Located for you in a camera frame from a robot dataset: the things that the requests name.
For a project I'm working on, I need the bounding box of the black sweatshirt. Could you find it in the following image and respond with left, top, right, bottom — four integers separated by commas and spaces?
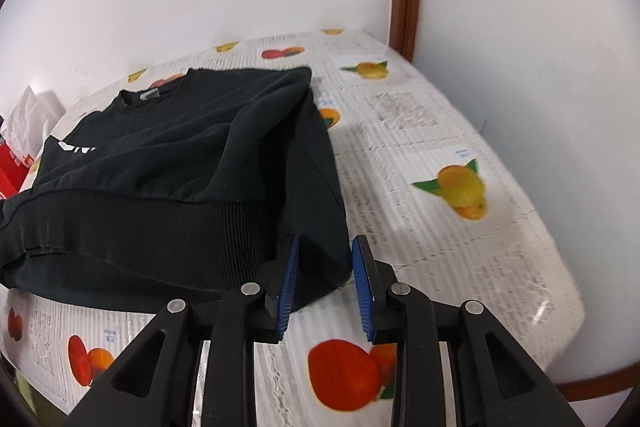
1, 67, 352, 313

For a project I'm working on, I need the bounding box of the fruit print tablecloth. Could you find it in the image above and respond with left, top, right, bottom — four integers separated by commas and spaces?
1, 30, 585, 426

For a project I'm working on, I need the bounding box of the red paper bag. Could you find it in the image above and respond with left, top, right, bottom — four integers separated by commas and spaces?
0, 141, 34, 199

